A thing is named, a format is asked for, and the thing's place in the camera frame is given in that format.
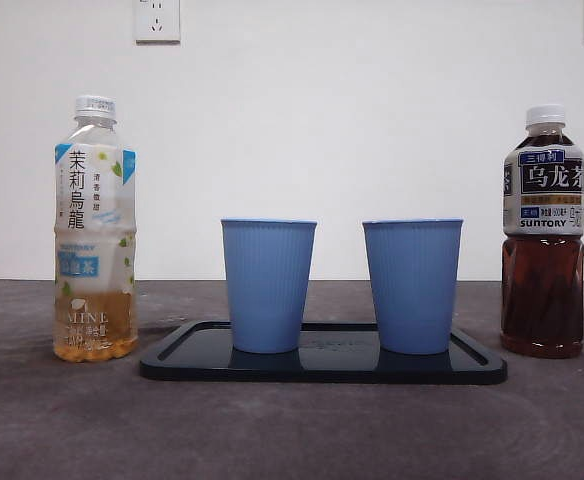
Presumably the pale jasmine oolong tea bottle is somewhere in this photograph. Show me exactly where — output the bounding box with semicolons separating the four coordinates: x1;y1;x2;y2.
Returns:
51;93;140;362

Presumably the dark oolong tea bottle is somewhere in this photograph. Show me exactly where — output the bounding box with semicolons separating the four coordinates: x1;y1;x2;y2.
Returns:
499;103;584;360

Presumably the blue ribbed plastic cup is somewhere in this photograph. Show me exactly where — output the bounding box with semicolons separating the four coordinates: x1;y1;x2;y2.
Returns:
362;217;465;356
220;217;319;355

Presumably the dark blue rectangular tray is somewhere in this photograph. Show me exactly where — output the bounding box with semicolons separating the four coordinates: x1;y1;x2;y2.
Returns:
138;320;509;385

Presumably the white wall socket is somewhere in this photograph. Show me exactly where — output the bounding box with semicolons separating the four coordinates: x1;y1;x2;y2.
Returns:
134;0;182;44

